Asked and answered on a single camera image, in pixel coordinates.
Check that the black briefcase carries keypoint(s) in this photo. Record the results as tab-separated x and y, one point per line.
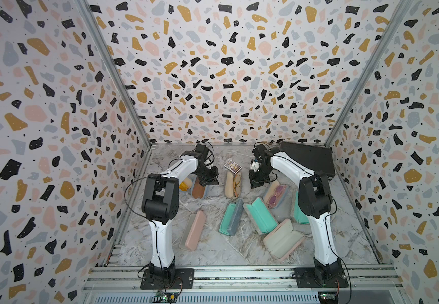
316	158

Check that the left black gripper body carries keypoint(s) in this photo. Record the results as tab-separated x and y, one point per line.
207	177

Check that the grey case with glasses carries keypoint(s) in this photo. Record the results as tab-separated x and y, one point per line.
233	185

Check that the blue case brown lining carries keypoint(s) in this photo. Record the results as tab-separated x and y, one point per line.
198	191

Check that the grey case mint lining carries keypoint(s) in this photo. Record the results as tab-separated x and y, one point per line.
231	219

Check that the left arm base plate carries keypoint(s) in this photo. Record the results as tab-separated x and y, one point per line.
183	279

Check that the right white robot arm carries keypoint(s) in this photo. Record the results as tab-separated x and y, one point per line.
314	200

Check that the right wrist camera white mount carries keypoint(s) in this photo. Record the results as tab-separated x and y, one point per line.
255	165

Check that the playing card box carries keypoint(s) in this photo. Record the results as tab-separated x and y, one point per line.
233	167

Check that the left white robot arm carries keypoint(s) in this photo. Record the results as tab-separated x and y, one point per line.
161	201

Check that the pink closed glasses case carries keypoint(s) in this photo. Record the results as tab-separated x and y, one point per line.
193	231

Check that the pink open glasses case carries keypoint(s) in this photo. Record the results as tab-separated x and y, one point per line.
283	240

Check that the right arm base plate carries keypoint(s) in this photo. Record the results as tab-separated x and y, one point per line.
318	277

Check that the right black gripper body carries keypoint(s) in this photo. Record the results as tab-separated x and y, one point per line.
258	177

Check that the case with purple glasses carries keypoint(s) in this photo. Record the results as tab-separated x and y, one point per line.
274	195

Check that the mint open glasses case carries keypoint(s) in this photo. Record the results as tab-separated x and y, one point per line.
261	217

